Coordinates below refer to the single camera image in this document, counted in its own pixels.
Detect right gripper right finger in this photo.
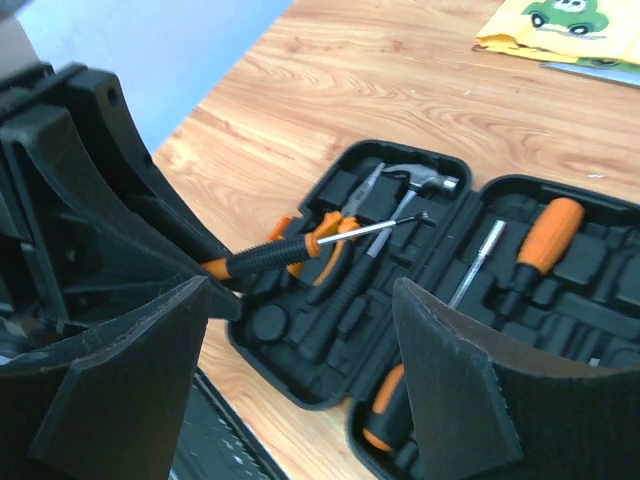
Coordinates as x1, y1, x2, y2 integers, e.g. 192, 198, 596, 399
392, 278, 639, 479

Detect yellow car print cloth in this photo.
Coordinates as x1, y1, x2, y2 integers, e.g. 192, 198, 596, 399
476, 0, 639, 74

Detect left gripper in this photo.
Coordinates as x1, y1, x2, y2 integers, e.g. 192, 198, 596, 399
1, 64, 243, 360

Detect small screwdriver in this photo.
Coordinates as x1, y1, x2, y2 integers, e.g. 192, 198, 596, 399
201, 211, 435, 280

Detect orange needle nose pliers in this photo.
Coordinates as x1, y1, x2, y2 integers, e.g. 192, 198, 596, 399
267, 162, 389, 304

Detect claw hammer black grip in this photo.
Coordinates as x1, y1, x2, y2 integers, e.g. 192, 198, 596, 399
297, 160, 461, 362

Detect black plastic tool case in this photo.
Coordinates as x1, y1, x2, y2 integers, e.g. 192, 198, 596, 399
228, 140, 639, 479

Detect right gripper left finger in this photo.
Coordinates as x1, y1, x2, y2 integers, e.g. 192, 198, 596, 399
1, 277, 209, 479

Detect orange handled screwdriver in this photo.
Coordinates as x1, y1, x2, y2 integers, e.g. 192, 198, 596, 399
495, 197, 585, 326

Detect thin dark metal file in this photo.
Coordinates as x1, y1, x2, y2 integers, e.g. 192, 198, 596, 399
541, 62, 639, 88

